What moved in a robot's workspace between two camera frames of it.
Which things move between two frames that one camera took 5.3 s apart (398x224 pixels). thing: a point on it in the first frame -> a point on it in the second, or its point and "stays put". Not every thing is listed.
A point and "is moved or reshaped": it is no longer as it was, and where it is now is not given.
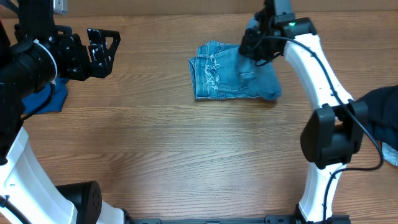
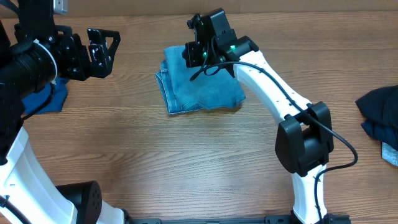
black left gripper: x=82 y=56 stays put
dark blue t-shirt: x=34 y=101 stays put
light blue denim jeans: x=219 y=70 is moved or reshaped
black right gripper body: x=252 y=45 -> x=191 y=55
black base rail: x=268 y=219 stays put
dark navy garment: x=382 y=114 stays put
